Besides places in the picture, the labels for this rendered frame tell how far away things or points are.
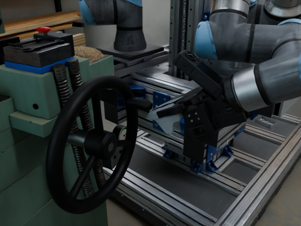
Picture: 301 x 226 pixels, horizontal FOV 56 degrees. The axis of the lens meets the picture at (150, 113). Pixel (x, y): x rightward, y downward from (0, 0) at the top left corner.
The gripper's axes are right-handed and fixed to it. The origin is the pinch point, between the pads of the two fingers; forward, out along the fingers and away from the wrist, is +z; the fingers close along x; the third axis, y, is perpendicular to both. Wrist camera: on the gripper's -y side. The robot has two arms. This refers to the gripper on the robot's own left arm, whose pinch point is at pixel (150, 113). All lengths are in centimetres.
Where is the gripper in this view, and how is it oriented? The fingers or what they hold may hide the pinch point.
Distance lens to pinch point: 63.4
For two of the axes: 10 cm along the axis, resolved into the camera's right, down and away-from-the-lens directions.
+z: -7.7, 2.8, 5.8
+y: 4.5, 8.8, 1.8
